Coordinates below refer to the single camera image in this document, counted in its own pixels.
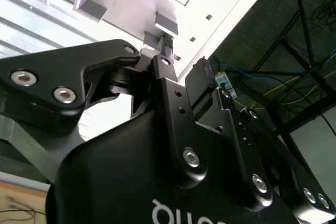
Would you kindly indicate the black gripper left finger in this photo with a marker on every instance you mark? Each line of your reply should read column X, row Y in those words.
column 52, row 77

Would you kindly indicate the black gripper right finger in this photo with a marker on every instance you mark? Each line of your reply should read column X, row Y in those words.
column 236, row 142

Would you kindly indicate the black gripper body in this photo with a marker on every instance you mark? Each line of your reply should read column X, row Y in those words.
column 118, row 182

